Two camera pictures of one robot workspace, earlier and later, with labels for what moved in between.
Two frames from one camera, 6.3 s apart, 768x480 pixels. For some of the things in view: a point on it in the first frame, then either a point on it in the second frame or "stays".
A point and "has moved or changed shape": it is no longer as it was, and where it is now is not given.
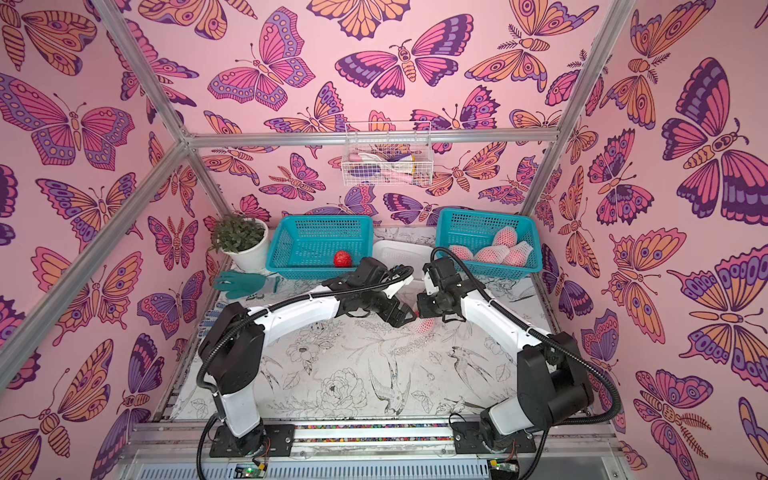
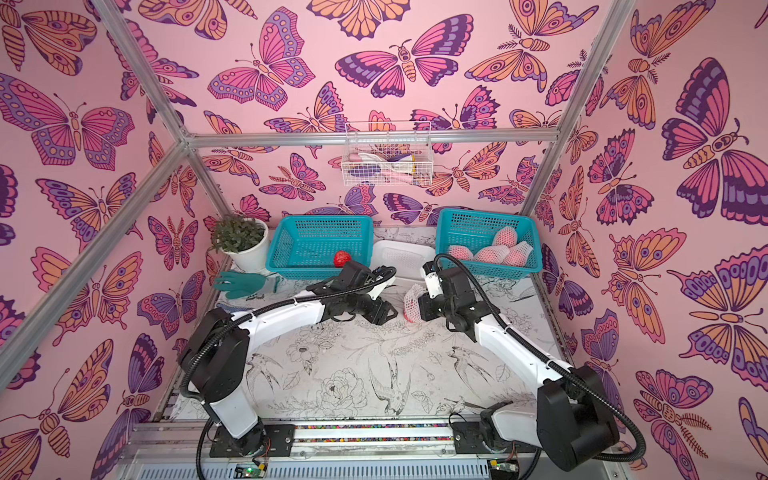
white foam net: [428, 327] has moved or changed shape
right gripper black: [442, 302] stays
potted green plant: [244, 240] stays
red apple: [342, 259] stays
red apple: [425, 326] has moved or changed shape
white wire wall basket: [382, 154] stays
